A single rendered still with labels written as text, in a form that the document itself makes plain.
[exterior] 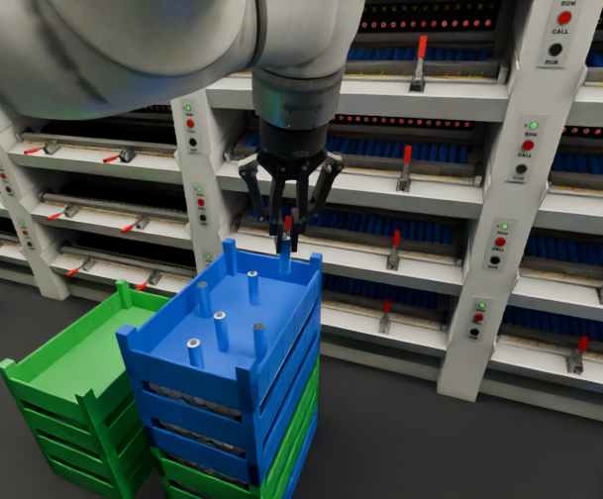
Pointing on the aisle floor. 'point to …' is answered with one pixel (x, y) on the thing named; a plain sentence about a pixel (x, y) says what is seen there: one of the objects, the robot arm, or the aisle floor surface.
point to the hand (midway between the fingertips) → (286, 232)
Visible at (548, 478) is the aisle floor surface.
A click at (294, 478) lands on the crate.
